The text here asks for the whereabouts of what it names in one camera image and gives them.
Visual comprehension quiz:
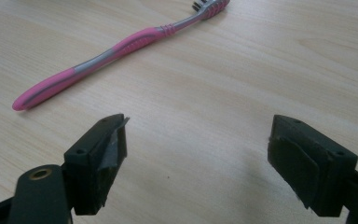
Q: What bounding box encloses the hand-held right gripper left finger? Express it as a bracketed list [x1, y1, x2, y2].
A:
[63, 113, 131, 217]

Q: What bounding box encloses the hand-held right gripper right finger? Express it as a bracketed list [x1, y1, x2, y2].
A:
[267, 114, 358, 218]

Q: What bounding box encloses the pink and grey toothbrush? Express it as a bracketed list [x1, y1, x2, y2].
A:
[11, 0, 231, 112]

